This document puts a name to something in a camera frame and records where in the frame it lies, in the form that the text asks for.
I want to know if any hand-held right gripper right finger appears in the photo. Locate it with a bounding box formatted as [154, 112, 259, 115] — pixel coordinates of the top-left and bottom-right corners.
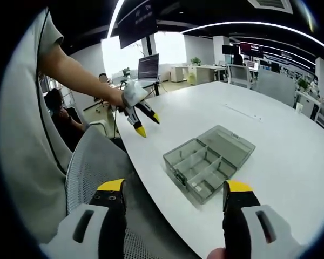
[222, 180, 306, 259]

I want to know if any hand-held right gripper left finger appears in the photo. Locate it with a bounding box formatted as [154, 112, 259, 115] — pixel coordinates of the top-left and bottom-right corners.
[38, 178, 127, 259]

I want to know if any grey transparent guide fixture box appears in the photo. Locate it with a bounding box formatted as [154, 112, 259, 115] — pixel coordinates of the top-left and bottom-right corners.
[163, 124, 257, 205]

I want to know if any person's right hand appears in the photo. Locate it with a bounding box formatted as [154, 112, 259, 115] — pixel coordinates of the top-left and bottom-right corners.
[207, 248, 226, 259]

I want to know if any open laptop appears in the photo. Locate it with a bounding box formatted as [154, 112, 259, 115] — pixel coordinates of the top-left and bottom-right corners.
[137, 53, 160, 81]

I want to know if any white mesh office chair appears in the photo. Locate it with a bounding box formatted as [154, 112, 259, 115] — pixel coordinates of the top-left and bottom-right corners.
[65, 125, 206, 259]

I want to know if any hanging dark screen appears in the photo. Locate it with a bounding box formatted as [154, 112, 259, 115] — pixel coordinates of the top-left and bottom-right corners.
[117, 0, 158, 49]

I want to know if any grey partition panel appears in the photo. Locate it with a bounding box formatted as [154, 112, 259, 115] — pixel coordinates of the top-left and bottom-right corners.
[256, 70, 298, 107]

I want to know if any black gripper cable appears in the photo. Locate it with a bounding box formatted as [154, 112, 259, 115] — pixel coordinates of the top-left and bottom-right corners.
[112, 106, 119, 138]

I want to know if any black chest cable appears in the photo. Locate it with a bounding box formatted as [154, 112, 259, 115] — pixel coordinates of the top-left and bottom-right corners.
[37, 10, 68, 175]

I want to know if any dark wall display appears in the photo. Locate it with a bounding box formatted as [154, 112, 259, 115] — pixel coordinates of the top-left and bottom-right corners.
[239, 42, 264, 57]

